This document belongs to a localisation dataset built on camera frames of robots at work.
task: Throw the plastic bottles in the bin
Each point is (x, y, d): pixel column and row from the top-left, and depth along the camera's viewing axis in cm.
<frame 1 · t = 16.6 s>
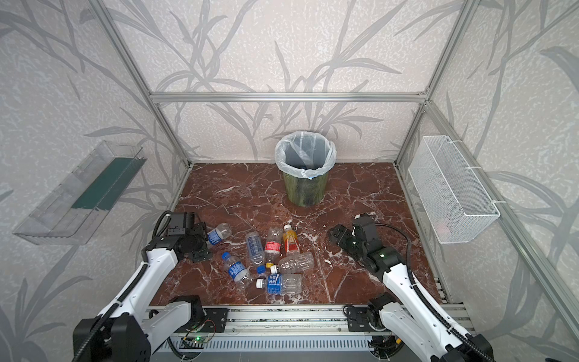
left hand: (215, 225, 85), fingers open
right hand: (333, 230, 81), fingers open
white plastic bin liner: (304, 153, 104), point 17 cm above the table
clear bottle blue label: (235, 268, 82), point 5 cm above the table
clear ribbed bottle blue cap: (255, 243, 88), point 5 cm above the table
clear bottle red label: (273, 246, 88), point 5 cm above the table
orange drink bottle: (290, 240, 88), point 6 cm above the table
clear crumpled bottle white cap: (294, 263, 82), point 6 cm above the table
clear bottle blue white label: (281, 283, 77), point 7 cm above the table

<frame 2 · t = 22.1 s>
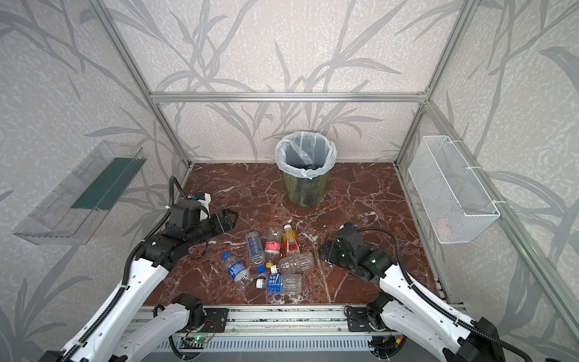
left hand: (233, 211, 75), fingers open
right hand: (324, 246, 80), fingers open
the named things where they were.

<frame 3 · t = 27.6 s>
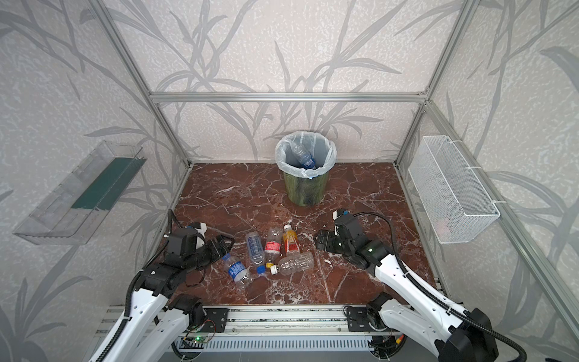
left hand: (231, 238, 77), fingers open
right hand: (321, 232, 80), fingers open
clear bottle blue white label: (303, 155, 103), point 18 cm above the table
the other named things where they were.

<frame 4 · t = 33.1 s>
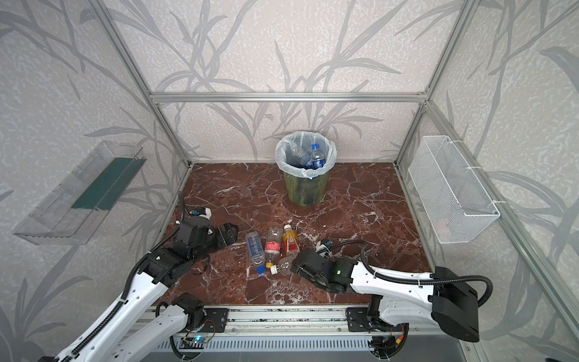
left hand: (232, 225, 76), fingers open
right hand: (296, 263, 79), fingers open
clear bottle blue label: (317, 159, 101), point 18 cm above the table
the other named things where they were.

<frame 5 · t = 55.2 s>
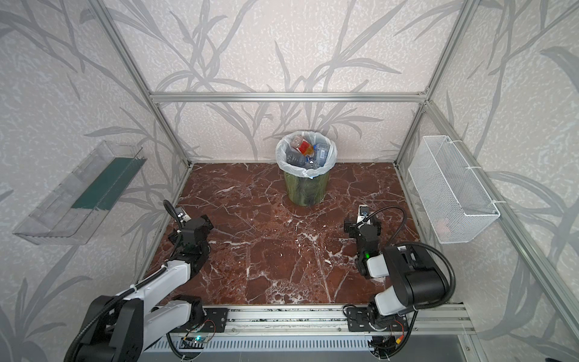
left hand: (192, 213, 86), fingers open
right hand: (361, 209, 92), fingers open
clear ribbed bottle blue cap: (320, 152, 92), point 26 cm above the table
orange drink bottle: (304, 147, 95), point 25 cm above the table
